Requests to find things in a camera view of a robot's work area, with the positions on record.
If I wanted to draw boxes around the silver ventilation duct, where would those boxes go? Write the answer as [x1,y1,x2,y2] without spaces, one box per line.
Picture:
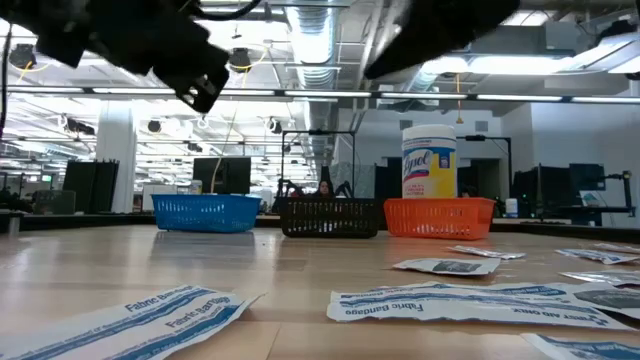
[404,59,454,94]
[285,0,342,166]

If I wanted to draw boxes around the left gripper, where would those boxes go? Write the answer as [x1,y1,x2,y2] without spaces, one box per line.
[87,0,231,114]

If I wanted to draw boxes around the black robot workstation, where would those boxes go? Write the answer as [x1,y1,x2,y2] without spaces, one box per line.
[512,162,637,227]

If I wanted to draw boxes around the long ceiling light bar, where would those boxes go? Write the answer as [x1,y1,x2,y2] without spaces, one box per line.
[0,85,640,104]

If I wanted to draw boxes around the orange plastic basket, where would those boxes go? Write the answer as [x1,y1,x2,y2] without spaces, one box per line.
[383,197,496,241]

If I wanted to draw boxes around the black partition panels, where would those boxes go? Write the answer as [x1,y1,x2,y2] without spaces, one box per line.
[62,159,120,215]

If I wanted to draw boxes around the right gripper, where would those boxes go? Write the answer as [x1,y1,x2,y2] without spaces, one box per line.
[364,0,521,80]

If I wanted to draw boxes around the blue plastic basket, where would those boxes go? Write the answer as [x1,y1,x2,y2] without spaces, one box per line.
[151,193,263,234]

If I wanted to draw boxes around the white square pillar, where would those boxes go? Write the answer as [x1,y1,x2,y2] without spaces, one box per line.
[95,102,138,215]

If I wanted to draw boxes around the Lysol wipes canister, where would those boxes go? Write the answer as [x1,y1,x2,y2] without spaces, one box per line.
[401,124,457,200]

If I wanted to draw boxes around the black plastic basket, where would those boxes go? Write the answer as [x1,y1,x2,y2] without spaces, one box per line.
[278,196,380,239]

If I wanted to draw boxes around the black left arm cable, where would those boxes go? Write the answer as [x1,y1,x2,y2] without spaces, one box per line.
[0,24,14,137]
[189,0,264,22]

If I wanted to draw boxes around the black ceiling device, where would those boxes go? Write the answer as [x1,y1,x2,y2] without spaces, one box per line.
[228,47,253,75]
[7,43,39,70]

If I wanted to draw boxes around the black monitor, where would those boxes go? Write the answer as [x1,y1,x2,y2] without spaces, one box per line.
[192,157,252,195]

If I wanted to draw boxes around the white antiseptic wipe packet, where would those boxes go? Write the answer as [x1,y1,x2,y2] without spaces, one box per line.
[569,281,640,321]
[392,256,501,277]

